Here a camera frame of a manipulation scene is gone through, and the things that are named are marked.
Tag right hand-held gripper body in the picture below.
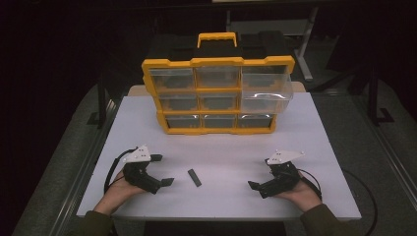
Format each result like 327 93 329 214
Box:
258 149 306 200

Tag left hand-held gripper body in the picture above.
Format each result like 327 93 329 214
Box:
122 145 163 195

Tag small black rectangular block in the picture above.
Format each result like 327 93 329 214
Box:
187 168 203 188

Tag clear plastic drawer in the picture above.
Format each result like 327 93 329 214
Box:
241 72 294 115

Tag person's right hand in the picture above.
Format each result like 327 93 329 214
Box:
273 171 324 213

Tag person's left hand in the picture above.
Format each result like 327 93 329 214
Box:
93 170 148 216

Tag group of clear drawers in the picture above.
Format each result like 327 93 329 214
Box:
149 67 274 130

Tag black metal stand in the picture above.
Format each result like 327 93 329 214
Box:
87 76 110 129
366 65 396 127

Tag yellow and black organizer cabinet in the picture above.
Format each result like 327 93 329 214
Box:
141 30 296 136

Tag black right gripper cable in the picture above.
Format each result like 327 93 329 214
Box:
296 168 324 202

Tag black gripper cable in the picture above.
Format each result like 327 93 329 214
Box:
103 147 139 195
296 168 324 202

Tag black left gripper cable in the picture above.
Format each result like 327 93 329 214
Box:
103 147 139 195

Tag aluminium rail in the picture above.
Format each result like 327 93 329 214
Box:
48 97 123 236
353 96 417 210

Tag black cable on floor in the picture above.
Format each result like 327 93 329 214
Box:
340 168 379 236

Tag white metal desk frame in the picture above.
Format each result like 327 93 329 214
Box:
225 6 320 82

